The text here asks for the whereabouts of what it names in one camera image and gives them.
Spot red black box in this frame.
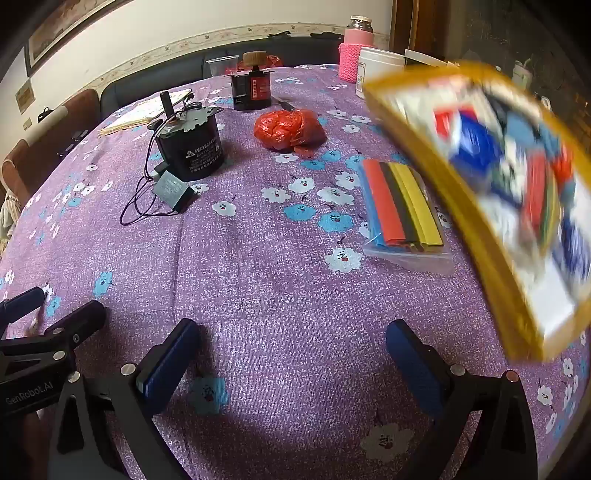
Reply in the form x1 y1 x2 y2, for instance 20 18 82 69
231 68 273 112

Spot dark motor wires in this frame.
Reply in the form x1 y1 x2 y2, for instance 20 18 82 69
121 134 185 227

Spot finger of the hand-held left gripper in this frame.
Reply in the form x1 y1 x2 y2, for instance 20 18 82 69
44 300 108 352
0 286 46 339

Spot grey capacitor block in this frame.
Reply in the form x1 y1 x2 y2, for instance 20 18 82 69
151 172 195 213

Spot dark sofa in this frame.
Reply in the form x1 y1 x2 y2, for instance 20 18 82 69
99 32 345 121

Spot bag of coloured tubes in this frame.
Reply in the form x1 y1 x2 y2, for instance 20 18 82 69
358 158 455 277

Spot bottle with wooden cap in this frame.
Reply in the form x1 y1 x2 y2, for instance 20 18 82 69
242 52 269 75

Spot framed wall painting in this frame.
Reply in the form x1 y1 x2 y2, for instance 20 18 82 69
25 0 134 70

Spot black electric motor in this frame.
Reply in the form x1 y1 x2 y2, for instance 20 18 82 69
148 91 227 182

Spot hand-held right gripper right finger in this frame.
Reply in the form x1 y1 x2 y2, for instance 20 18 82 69
385 318 539 480

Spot brown chair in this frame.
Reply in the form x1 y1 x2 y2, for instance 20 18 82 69
25 88 100 162
0 138 31 199

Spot white plastic jar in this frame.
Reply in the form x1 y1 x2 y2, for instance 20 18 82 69
355 46 407 100

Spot yellow-taped white foam box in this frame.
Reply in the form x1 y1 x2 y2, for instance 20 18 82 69
362 60 591 363

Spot white green bottle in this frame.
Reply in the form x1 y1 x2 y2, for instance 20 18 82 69
512 59 533 90

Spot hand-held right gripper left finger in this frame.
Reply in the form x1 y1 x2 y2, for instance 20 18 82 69
48 318 204 480

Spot white flat box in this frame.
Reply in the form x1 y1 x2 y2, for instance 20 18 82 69
404 48 460 70

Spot small wall plaque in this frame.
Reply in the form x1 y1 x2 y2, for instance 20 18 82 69
15 78 37 114

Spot jar with pink knitted sleeve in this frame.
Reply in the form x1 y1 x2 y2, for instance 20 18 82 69
338 15 375 84

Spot white draped cloth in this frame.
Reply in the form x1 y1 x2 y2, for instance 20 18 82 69
0 185 21 241

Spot brown wooden cabinet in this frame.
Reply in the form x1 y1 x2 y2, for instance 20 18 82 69
390 0 591 153

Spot clear plastic cup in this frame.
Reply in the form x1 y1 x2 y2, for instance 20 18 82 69
205 55 238 77

